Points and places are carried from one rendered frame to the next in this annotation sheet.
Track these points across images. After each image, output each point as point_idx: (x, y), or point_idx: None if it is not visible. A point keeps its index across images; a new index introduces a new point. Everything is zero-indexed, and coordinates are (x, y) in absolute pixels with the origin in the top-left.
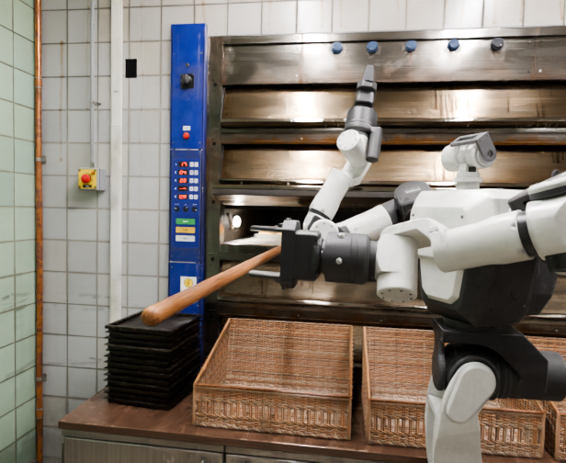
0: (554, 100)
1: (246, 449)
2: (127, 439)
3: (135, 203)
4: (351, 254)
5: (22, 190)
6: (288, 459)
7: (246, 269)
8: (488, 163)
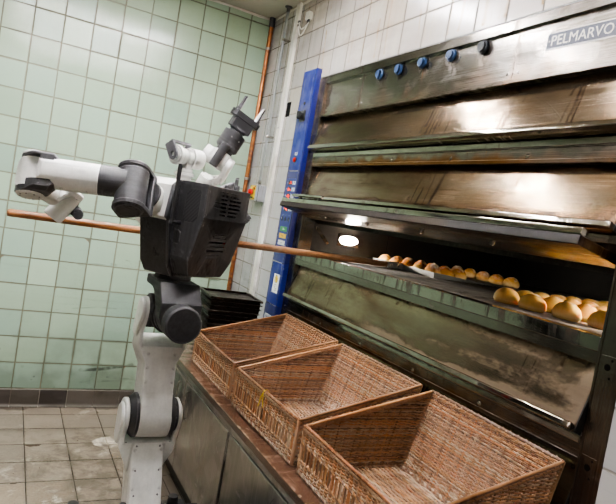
0: (522, 107)
1: (192, 381)
2: None
3: (272, 213)
4: None
5: None
6: (200, 397)
7: None
8: (174, 160)
